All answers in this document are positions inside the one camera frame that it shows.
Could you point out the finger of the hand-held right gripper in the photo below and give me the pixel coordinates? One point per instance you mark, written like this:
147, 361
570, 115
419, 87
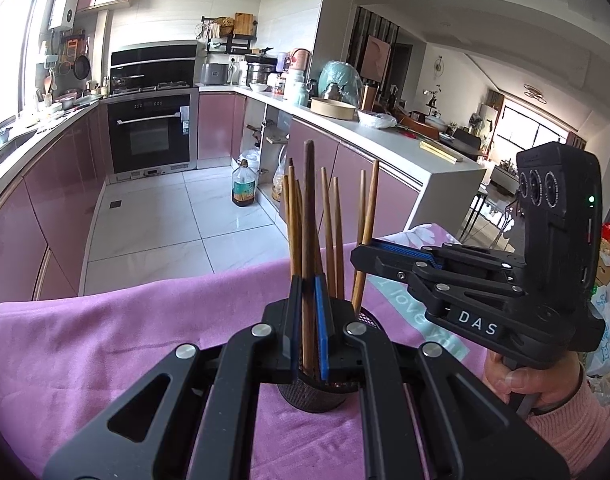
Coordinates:
380, 262
410, 251

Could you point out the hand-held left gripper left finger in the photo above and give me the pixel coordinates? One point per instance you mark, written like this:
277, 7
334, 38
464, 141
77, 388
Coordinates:
296, 330

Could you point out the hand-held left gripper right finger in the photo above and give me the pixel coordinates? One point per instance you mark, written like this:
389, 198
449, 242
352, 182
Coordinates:
322, 330

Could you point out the floral-end wooden chopstick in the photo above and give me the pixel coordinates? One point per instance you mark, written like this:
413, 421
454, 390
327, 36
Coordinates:
371, 210

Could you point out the black mesh pen holder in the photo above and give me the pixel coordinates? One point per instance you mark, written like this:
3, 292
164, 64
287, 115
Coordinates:
310, 397

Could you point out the bunch of wooden chopsticks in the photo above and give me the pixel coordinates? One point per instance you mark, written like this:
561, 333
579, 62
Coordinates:
295, 230

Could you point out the person's right hand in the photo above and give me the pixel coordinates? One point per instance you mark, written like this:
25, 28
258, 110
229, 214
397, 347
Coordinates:
555, 385

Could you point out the cardboard box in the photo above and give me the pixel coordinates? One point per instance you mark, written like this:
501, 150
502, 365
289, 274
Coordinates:
605, 265

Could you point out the pink peninsula base cabinets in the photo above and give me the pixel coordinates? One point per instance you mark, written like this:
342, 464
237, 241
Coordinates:
400, 195

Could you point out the flat yellow box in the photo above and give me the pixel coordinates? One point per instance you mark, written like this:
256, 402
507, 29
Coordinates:
441, 151

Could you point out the dark dining chair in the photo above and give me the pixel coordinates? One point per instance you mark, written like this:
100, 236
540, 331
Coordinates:
467, 140

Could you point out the living room window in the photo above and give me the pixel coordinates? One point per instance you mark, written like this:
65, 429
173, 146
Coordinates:
530, 130

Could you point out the dark vase with branches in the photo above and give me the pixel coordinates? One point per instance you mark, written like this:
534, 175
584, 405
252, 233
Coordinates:
433, 107

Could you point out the cooking oil bottle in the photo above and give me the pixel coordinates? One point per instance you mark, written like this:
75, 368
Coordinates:
244, 187

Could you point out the pink floral tablecloth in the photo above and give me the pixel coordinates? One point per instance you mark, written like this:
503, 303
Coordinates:
135, 335

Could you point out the teal plastic bag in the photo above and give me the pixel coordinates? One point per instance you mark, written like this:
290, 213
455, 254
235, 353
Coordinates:
340, 80

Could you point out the white bowl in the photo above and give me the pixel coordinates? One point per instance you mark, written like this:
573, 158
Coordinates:
258, 87

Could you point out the pink kettle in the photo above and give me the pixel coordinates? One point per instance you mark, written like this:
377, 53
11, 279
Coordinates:
301, 60

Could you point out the stainless steel pot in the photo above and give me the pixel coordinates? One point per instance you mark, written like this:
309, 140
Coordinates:
261, 72

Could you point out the black built-in oven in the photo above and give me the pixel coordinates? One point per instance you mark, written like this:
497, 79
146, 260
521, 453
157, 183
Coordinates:
152, 132

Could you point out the silver boxy appliance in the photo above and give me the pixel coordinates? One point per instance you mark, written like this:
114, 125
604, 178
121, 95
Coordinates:
215, 74

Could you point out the wooden cutting board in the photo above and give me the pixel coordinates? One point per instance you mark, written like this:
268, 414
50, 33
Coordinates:
243, 24

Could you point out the pink base cabinets with sink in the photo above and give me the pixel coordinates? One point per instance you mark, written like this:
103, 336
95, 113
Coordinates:
45, 195

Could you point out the black range hood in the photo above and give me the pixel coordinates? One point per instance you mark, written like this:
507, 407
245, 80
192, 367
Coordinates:
152, 62

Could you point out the hanging frying pan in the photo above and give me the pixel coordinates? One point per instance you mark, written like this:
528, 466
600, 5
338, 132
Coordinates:
82, 67

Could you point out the kitchen window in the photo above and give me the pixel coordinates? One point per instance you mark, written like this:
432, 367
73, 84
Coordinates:
10, 35

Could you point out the wall clock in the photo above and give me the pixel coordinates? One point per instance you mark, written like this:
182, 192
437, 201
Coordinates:
440, 66

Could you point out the framed wall painting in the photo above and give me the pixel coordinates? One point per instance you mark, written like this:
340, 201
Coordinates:
379, 59

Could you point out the striped wall panel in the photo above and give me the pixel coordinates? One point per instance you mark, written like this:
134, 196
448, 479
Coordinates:
357, 50

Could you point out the black wall rack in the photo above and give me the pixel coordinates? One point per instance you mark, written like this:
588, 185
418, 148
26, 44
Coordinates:
225, 42

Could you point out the white wall water heater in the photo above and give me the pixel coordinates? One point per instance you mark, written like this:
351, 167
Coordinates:
64, 0

